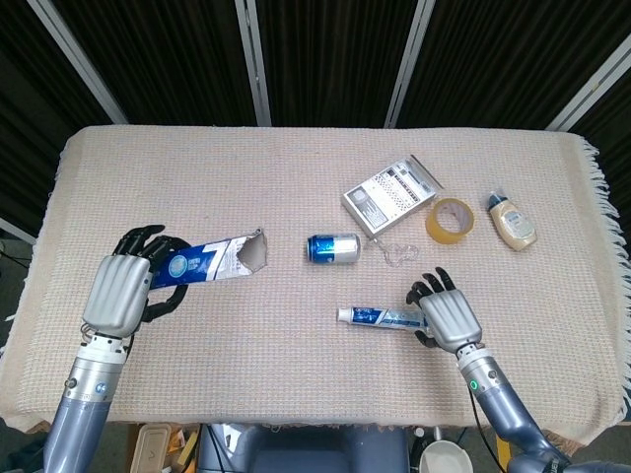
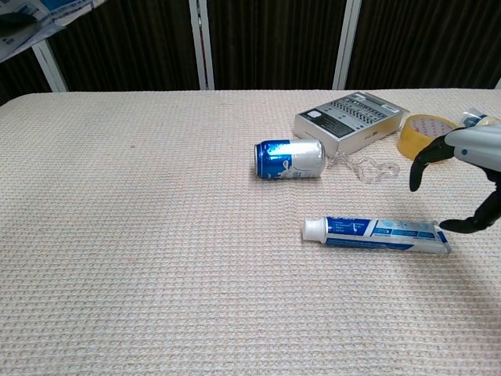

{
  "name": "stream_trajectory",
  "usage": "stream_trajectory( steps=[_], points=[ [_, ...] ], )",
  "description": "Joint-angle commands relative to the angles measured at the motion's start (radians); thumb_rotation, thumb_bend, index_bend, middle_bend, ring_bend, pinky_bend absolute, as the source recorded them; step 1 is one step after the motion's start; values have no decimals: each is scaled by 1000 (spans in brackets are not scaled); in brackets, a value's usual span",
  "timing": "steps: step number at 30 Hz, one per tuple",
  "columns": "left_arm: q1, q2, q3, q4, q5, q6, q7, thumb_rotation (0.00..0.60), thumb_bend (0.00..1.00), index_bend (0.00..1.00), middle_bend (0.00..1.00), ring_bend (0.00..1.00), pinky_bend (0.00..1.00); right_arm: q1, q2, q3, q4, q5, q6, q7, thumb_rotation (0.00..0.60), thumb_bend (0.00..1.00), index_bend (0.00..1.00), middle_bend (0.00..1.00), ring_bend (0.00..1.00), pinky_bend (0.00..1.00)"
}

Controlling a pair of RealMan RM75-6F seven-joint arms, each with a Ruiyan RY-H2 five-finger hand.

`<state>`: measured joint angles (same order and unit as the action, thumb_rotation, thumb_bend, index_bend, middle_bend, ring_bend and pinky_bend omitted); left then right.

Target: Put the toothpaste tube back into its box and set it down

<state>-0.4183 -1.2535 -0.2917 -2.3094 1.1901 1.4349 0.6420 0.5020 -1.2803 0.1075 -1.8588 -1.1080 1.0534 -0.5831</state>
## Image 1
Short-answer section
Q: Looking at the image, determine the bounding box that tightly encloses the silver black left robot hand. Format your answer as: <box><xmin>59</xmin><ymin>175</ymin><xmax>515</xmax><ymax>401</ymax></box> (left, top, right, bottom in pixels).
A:
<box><xmin>81</xmin><ymin>225</ymin><xmax>191</xmax><ymax>341</ymax></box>

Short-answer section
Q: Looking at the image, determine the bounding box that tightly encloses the white bowl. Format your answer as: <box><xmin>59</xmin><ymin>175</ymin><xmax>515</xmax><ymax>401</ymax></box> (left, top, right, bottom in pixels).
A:
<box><xmin>418</xmin><ymin>439</ymin><xmax>472</xmax><ymax>473</ymax></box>

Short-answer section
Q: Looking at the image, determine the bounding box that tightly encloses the brown paper container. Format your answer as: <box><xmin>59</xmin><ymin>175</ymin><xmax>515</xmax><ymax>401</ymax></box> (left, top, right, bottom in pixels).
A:
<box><xmin>130</xmin><ymin>423</ymin><xmax>173</xmax><ymax>473</ymax></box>

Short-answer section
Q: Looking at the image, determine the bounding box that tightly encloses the cream squeeze bottle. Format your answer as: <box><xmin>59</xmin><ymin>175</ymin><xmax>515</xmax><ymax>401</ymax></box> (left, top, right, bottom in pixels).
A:
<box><xmin>486</xmin><ymin>189</ymin><xmax>538</xmax><ymax>252</ymax></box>

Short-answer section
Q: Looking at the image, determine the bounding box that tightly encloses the blue white toothpaste tube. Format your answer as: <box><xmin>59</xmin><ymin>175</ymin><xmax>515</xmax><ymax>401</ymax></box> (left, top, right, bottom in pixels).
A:
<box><xmin>336</xmin><ymin>304</ymin><xmax>431</xmax><ymax>332</ymax></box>

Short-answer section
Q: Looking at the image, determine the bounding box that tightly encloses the beige woven tablecloth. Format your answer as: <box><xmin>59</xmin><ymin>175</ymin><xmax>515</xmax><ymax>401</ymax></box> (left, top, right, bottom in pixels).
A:
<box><xmin>0</xmin><ymin>125</ymin><xmax>623</xmax><ymax>435</ymax></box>

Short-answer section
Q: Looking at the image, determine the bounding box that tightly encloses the blue white drink can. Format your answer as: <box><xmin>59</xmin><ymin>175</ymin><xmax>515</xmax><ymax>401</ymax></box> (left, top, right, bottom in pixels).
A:
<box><xmin>306</xmin><ymin>233</ymin><xmax>363</xmax><ymax>265</ymax></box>

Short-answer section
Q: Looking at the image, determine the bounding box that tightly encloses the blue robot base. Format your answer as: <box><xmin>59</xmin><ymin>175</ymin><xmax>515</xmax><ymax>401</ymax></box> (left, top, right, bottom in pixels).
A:
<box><xmin>196</xmin><ymin>424</ymin><xmax>410</xmax><ymax>473</ymax></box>

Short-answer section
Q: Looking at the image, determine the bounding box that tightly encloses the grey printed cardboard box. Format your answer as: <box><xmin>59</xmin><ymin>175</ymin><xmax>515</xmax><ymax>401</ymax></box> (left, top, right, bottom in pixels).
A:
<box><xmin>341</xmin><ymin>154</ymin><xmax>445</xmax><ymax>237</ymax></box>

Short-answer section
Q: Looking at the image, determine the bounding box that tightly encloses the blue white toothpaste box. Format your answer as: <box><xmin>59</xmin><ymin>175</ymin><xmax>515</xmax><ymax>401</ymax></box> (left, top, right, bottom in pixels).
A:
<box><xmin>150</xmin><ymin>227</ymin><xmax>270</xmax><ymax>292</ymax></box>

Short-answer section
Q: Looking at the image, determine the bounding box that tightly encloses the clear plastic wrapper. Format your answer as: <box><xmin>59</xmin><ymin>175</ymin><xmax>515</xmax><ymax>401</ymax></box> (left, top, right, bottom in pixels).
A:
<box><xmin>367</xmin><ymin>237</ymin><xmax>423</xmax><ymax>267</ymax></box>

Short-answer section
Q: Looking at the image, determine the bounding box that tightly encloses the white partition frame post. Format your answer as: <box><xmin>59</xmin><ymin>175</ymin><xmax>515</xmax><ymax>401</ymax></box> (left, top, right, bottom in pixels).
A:
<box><xmin>234</xmin><ymin>0</ymin><xmax>272</xmax><ymax>127</ymax></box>
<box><xmin>383</xmin><ymin>0</ymin><xmax>438</xmax><ymax>129</ymax></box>
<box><xmin>27</xmin><ymin>0</ymin><xmax>129</xmax><ymax>124</ymax></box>
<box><xmin>0</xmin><ymin>216</ymin><xmax>38</xmax><ymax>245</ymax></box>
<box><xmin>544</xmin><ymin>34</ymin><xmax>631</xmax><ymax>132</ymax></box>

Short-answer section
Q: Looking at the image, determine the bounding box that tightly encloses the yellow packet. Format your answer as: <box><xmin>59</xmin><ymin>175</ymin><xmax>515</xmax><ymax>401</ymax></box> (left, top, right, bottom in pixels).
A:
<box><xmin>167</xmin><ymin>428</ymin><xmax>199</xmax><ymax>467</ymax></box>

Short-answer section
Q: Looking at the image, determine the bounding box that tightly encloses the black cable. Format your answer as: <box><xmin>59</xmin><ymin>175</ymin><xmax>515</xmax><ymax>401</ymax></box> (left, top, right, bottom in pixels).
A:
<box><xmin>465</xmin><ymin>388</ymin><xmax>495</xmax><ymax>473</ymax></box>

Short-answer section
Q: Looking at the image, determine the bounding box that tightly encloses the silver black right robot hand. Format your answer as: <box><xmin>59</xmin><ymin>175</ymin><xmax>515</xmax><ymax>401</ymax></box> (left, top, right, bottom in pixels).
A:
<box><xmin>405</xmin><ymin>267</ymin><xmax>483</xmax><ymax>354</ymax></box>

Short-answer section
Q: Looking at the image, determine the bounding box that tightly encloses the yellow packing tape roll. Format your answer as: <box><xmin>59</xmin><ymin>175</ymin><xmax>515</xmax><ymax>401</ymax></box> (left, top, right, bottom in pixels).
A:
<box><xmin>425</xmin><ymin>197</ymin><xmax>476</xmax><ymax>244</ymax></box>

